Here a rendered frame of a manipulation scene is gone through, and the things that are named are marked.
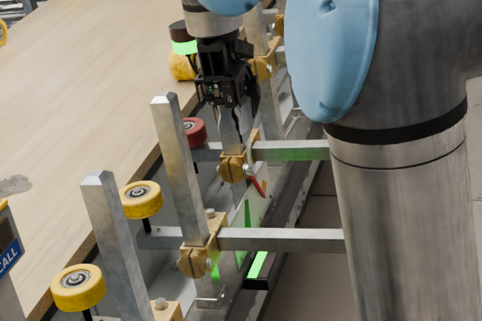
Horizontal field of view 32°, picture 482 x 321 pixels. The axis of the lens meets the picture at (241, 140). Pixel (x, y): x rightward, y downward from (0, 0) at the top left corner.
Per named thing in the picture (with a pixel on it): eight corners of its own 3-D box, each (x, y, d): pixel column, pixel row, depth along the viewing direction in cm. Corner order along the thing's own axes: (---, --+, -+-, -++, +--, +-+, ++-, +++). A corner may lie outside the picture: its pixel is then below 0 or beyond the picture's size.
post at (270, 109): (290, 170, 196) (255, -31, 175) (287, 178, 194) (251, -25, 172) (276, 170, 198) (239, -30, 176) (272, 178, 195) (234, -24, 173)
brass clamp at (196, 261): (234, 234, 155) (229, 211, 153) (211, 280, 144) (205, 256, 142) (202, 233, 157) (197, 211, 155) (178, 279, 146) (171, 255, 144)
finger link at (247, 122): (234, 156, 141) (224, 107, 137) (244, 139, 146) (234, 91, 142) (252, 156, 140) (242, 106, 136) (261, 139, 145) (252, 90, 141)
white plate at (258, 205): (274, 196, 181) (267, 155, 176) (240, 270, 159) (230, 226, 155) (272, 196, 181) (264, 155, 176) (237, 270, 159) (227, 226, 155)
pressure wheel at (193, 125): (219, 163, 178) (209, 114, 173) (207, 183, 171) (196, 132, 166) (184, 163, 181) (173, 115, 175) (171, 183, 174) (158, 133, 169)
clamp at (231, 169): (263, 150, 175) (259, 127, 172) (244, 184, 163) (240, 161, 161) (237, 150, 176) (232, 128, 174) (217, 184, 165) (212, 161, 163)
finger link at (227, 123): (216, 157, 142) (206, 107, 138) (227, 140, 147) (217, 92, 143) (234, 156, 141) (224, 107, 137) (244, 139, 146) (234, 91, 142)
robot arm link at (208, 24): (193, -6, 138) (249, -10, 135) (199, 23, 140) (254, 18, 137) (173, 14, 130) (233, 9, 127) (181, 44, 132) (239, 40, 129)
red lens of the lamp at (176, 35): (206, 28, 158) (204, 17, 157) (196, 41, 153) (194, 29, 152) (177, 30, 160) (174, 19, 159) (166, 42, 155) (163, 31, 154)
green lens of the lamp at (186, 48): (209, 41, 159) (207, 29, 158) (199, 53, 154) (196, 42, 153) (180, 42, 161) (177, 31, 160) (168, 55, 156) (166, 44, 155)
